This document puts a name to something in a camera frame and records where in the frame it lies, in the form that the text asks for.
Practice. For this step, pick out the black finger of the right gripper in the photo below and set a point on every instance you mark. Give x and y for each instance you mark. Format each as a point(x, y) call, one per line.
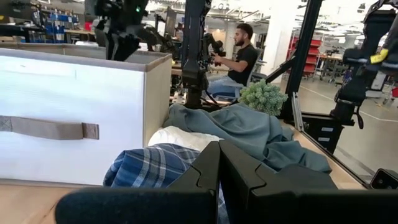
point(110, 46)
point(129, 46)

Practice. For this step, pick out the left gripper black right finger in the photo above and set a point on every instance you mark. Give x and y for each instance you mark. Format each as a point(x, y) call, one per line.
point(295, 208)

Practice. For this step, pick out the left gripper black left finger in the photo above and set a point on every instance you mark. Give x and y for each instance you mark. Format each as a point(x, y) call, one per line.
point(140, 205)

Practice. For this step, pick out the blue plaid shirt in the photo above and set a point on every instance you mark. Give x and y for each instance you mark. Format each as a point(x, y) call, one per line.
point(149, 168)

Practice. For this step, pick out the black background robot arm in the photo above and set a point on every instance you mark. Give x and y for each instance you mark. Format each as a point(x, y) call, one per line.
point(155, 39)

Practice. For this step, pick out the blue storage bin rack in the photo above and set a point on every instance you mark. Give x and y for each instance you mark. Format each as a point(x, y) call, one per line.
point(57, 29)

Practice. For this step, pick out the white fabric basket beige trim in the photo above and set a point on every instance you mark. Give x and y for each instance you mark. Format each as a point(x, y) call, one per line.
point(77, 93)

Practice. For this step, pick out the black box white labels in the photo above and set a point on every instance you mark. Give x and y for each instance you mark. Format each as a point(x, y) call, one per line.
point(323, 137)

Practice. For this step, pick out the white garment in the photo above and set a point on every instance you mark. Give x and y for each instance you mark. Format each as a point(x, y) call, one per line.
point(180, 137)

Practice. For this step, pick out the black handheld leader gripper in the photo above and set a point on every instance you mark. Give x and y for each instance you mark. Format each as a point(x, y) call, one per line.
point(211, 42)

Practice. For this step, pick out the teal grey garment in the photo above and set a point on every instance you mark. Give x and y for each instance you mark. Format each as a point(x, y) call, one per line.
point(242, 130)

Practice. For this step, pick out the silver aluminium profile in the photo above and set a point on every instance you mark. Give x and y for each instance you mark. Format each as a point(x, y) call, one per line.
point(297, 112)

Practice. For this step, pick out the green fuzzy garment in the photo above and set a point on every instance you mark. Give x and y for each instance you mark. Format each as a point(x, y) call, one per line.
point(262, 98)

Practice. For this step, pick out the person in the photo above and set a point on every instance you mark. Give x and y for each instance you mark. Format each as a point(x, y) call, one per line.
point(245, 62)

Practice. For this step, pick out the office chair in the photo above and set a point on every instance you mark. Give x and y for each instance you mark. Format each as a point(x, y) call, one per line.
point(256, 76)

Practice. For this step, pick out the red bin shelf rack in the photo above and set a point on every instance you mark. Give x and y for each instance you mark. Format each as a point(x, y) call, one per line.
point(312, 59)

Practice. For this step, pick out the wooden workbench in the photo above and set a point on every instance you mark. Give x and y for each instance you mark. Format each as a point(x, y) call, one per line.
point(331, 57)

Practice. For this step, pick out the black camera box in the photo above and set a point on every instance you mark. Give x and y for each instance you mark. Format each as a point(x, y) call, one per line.
point(385, 180)

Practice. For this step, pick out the black frame post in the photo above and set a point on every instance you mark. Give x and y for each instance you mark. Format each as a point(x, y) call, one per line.
point(303, 46)

